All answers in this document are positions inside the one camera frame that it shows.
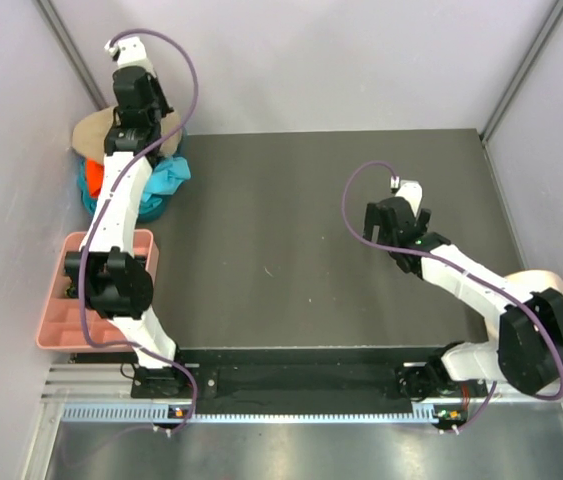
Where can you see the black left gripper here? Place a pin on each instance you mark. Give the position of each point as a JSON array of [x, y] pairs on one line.
[[156, 87]]

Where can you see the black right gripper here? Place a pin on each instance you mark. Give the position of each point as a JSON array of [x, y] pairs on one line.
[[372, 220]]

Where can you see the beige t shirt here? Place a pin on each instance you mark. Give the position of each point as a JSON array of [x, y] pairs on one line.
[[89, 134]]

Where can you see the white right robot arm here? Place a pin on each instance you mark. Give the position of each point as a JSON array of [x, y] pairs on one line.
[[524, 321]]

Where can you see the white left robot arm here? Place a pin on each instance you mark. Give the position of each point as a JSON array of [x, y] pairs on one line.
[[114, 290]]

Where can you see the cyan t shirt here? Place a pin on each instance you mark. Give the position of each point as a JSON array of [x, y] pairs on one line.
[[165, 180]]

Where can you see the orange t shirt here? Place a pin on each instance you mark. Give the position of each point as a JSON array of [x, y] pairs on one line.
[[94, 176]]

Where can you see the teal plastic basket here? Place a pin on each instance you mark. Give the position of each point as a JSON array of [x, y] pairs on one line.
[[144, 215]]

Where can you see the cream fabric storage bag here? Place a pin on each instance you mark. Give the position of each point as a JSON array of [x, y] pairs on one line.
[[546, 285]]

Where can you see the dark patterned rolled item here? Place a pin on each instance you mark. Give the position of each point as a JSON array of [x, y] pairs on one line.
[[71, 291]]

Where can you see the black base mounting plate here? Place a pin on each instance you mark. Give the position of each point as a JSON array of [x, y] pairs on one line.
[[301, 389]]

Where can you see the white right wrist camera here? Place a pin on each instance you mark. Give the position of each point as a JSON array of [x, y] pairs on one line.
[[409, 190]]

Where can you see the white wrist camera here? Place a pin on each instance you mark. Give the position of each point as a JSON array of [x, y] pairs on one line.
[[409, 190], [128, 52]]

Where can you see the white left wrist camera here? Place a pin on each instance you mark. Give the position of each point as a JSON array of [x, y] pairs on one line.
[[128, 52]]

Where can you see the aluminium frame post left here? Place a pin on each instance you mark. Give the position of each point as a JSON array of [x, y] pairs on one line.
[[56, 25]]

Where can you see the aluminium frame post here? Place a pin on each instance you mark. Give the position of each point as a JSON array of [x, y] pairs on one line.
[[533, 52], [56, 25]]

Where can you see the aluminium frame post right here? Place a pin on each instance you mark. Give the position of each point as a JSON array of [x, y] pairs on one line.
[[533, 52]]

